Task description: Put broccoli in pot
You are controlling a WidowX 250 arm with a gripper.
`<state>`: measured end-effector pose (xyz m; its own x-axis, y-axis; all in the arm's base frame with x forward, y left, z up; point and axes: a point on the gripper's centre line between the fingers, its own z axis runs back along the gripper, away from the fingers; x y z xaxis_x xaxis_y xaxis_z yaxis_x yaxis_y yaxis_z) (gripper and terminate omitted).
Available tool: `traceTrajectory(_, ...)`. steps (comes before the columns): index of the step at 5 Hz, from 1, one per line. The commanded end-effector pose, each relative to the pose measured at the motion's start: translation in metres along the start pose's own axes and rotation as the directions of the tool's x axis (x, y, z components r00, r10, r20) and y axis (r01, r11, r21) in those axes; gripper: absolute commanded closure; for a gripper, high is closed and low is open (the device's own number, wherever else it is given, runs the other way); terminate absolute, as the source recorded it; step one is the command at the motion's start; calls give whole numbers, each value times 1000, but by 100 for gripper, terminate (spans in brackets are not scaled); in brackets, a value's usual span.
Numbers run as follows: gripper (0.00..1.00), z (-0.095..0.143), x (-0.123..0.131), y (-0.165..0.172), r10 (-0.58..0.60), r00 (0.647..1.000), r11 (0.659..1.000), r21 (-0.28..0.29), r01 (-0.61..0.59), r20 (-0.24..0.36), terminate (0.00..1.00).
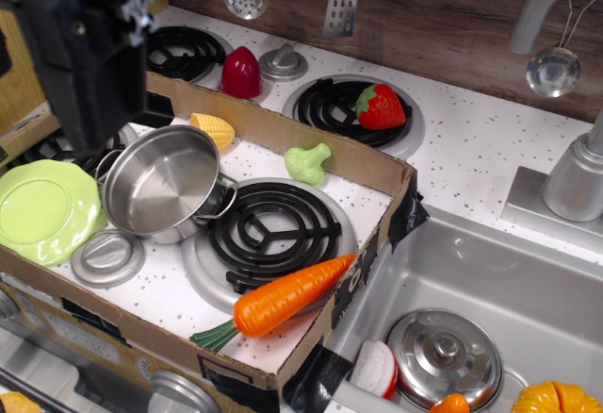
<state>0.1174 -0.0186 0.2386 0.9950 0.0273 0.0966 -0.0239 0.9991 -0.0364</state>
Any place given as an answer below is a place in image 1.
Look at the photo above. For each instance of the back left black burner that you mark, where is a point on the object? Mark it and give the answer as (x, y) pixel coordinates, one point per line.
(187, 53)

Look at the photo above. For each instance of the silver stove knob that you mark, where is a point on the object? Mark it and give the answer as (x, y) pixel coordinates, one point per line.
(108, 259)
(284, 64)

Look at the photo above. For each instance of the back right black burner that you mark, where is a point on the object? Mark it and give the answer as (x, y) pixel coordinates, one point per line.
(329, 105)

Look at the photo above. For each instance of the silver front stove knob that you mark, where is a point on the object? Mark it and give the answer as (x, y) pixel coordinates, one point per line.
(108, 259)

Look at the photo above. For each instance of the brown cardboard fence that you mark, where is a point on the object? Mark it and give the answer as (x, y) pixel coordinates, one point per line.
(84, 323)

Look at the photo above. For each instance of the small orange toy piece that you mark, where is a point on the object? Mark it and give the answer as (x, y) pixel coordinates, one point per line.
(453, 403)

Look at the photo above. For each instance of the dark red toy pepper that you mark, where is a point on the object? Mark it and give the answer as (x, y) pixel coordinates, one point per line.
(241, 76)

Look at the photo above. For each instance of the stainless steel pot lid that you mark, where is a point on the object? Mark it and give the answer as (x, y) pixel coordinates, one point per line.
(439, 353)

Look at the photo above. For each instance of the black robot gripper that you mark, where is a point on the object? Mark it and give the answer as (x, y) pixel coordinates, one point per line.
(90, 57)

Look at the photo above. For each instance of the hanging metal ladle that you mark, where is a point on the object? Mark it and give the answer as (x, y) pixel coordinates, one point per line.
(555, 71)

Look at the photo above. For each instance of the silver toy sink basin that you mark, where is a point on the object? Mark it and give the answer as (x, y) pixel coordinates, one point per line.
(542, 308)

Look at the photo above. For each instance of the hanging slotted metal spatula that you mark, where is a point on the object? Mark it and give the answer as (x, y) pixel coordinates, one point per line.
(339, 18)

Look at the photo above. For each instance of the white and red toy food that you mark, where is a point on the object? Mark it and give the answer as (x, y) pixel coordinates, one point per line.
(375, 369)

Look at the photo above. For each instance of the orange toy carrot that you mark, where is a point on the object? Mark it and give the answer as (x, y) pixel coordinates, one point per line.
(259, 312)

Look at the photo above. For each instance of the light green toy broccoli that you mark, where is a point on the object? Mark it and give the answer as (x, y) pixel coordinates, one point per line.
(306, 165)

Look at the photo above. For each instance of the silver back stove knob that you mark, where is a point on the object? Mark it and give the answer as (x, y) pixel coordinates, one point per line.
(284, 64)

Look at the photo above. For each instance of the silver toy faucet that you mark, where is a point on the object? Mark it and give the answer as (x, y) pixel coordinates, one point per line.
(567, 203)

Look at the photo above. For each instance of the yellow toy corn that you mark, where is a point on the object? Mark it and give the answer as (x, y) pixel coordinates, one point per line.
(220, 132)

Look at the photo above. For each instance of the front right black burner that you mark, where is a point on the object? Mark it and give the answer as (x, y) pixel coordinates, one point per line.
(273, 229)

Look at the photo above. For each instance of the red toy strawberry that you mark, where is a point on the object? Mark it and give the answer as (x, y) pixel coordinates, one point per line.
(378, 108)

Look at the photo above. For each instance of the orange toy at corner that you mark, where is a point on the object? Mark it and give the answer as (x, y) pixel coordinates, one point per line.
(16, 402)

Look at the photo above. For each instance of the light green plastic plate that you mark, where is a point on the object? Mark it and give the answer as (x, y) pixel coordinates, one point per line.
(49, 209)

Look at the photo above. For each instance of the silver oven front knob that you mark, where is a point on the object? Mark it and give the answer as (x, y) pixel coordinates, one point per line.
(174, 393)

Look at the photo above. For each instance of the yellow orange toy pumpkin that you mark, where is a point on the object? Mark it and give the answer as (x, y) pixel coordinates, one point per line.
(553, 396)

